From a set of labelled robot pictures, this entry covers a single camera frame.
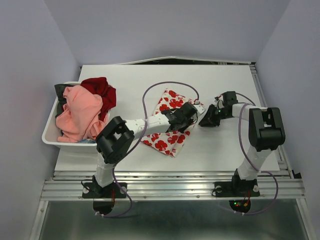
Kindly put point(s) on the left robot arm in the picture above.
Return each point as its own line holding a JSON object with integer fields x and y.
{"x": 114, "y": 141}

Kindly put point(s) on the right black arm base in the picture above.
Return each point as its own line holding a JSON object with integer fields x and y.
{"x": 226, "y": 189}

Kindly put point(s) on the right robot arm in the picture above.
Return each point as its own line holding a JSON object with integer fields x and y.
{"x": 265, "y": 134}

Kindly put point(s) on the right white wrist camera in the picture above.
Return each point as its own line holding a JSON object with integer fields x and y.
{"x": 219, "y": 103}

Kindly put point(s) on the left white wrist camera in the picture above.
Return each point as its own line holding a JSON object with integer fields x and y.
{"x": 200, "y": 108}

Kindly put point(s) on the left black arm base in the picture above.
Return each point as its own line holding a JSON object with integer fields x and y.
{"x": 105, "y": 191}

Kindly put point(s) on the dark green garment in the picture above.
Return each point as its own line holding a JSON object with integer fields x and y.
{"x": 59, "y": 90}

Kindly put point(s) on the pink skirt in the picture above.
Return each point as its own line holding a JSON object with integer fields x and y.
{"x": 80, "y": 118}

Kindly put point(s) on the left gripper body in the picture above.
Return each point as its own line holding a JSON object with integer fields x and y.
{"x": 185, "y": 123}

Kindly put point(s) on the white plastic bin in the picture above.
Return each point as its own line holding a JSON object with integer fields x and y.
{"x": 52, "y": 132}

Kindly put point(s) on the aluminium frame rail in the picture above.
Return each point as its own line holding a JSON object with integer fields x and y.
{"x": 171, "y": 185}

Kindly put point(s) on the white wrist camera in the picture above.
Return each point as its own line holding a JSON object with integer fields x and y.
{"x": 219, "y": 103}
{"x": 200, "y": 108}

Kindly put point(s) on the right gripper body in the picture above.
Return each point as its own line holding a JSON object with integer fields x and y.
{"x": 220, "y": 112}

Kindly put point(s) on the light blue garment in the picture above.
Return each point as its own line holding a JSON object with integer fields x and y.
{"x": 86, "y": 141}

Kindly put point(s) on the red poppy print skirt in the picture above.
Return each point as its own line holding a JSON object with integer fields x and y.
{"x": 170, "y": 142}

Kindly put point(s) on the dark red skirt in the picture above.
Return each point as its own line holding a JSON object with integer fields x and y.
{"x": 99, "y": 86}

